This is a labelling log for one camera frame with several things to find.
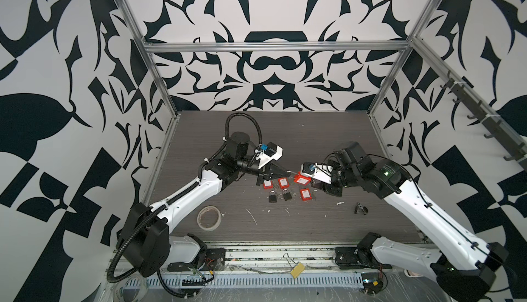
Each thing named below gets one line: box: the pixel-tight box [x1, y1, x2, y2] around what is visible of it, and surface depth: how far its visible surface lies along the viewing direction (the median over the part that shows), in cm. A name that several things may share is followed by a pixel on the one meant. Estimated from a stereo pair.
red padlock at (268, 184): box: [263, 179, 274, 190], surface depth 93 cm
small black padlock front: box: [282, 188, 293, 202], surface depth 91 cm
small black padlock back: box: [268, 189, 278, 204], surface depth 91 cm
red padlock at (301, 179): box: [293, 171, 312, 187], surface depth 68 cm
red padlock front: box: [300, 188, 313, 202], surface depth 91 cm
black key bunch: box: [354, 201, 369, 215], surface depth 86 cm
